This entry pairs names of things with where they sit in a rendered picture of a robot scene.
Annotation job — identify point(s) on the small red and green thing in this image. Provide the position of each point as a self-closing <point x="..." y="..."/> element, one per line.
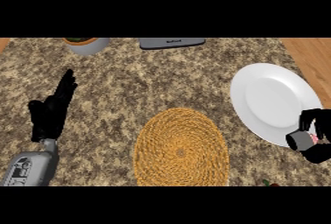
<point x="270" y="183"/>

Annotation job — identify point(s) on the grey appliance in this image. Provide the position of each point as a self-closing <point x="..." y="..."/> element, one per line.
<point x="171" y="43"/>

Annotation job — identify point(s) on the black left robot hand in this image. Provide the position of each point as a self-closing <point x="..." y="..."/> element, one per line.
<point x="50" y="116"/>

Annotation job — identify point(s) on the green plant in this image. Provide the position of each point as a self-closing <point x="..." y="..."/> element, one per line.
<point x="78" y="38"/>

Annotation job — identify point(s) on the cupcake with grey wrapper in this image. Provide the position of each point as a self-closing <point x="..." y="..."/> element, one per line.
<point x="299" y="140"/>

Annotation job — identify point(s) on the round woven yellow placemat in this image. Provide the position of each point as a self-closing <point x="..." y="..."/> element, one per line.
<point x="180" y="150"/>

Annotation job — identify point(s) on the white plate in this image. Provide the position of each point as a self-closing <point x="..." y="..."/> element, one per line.
<point x="268" y="99"/>

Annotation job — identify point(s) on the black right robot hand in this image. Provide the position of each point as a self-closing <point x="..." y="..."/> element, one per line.
<point x="319" y="153"/>

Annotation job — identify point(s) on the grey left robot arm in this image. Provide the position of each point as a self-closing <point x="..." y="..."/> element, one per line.
<point x="32" y="167"/>

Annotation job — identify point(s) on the grey pot with orange rim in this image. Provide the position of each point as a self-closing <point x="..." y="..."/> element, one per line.
<point x="87" y="46"/>

